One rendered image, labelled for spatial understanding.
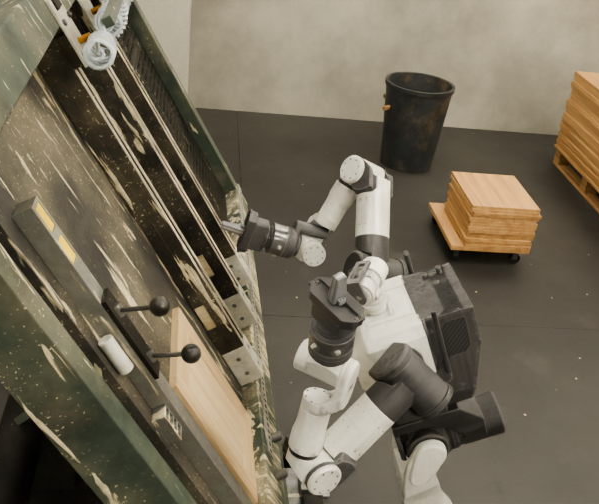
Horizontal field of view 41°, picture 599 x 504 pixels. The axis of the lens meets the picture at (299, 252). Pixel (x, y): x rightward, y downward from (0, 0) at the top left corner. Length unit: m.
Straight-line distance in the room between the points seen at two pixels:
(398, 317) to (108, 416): 0.79
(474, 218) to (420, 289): 3.01
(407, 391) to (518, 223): 3.39
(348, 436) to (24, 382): 0.73
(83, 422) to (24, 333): 0.19
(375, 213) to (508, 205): 2.94
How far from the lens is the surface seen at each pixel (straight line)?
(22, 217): 1.45
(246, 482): 2.01
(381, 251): 2.11
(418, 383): 1.74
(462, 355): 1.94
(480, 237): 5.04
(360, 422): 1.75
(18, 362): 1.30
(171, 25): 5.46
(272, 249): 2.23
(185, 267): 2.14
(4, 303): 1.24
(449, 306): 1.88
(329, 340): 1.52
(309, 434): 1.69
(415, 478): 2.18
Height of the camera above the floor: 2.36
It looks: 29 degrees down
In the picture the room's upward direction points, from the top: 7 degrees clockwise
